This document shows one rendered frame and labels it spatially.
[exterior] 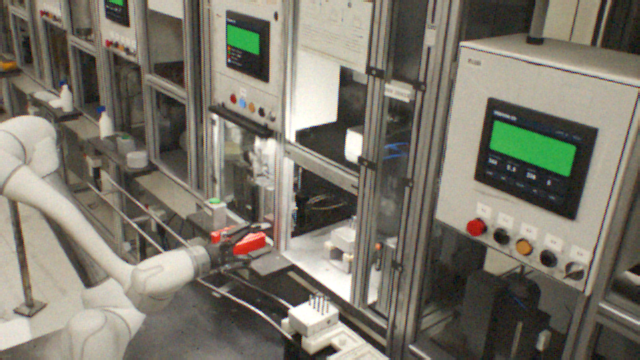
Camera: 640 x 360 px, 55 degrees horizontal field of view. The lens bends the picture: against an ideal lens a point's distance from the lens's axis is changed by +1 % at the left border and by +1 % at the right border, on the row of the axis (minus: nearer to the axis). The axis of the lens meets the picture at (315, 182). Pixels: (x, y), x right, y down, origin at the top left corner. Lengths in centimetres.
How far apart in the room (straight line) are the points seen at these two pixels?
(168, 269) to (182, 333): 59
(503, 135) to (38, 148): 126
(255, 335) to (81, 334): 63
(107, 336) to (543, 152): 128
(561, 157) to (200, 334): 140
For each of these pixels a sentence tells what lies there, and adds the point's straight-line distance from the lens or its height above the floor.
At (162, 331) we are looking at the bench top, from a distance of 227.
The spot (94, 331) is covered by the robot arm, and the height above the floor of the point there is 94.
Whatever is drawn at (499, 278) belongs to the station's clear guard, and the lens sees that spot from 159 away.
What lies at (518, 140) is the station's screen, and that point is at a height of 163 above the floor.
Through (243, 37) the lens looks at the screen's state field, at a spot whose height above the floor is 166.
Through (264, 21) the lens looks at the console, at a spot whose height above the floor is 173.
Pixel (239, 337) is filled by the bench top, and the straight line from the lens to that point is 222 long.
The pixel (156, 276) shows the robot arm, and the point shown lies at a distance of 170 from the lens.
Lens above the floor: 206
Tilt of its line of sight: 24 degrees down
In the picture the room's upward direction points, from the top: 3 degrees clockwise
